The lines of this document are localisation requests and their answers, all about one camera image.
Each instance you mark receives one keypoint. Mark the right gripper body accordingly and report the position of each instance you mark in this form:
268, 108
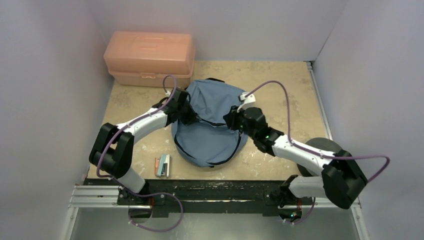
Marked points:
234, 117

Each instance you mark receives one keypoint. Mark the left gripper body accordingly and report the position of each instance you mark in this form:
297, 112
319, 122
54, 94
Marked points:
187, 115

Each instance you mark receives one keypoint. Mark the blue backpack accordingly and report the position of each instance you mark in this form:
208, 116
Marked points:
208, 142

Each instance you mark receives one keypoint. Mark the small orange eraser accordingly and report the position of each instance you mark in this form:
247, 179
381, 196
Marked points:
157, 166

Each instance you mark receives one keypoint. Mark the light blue stapler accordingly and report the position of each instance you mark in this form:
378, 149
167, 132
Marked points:
165, 165

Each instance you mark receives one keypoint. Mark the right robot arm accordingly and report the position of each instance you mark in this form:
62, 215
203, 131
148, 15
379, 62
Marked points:
337, 176

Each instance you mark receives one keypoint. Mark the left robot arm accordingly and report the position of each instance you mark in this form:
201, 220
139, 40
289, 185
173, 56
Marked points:
112, 151

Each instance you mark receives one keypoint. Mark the pink plastic storage box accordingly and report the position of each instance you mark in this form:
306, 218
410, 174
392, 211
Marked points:
146, 58

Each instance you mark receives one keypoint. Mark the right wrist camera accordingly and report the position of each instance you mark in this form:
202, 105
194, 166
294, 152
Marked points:
247, 101

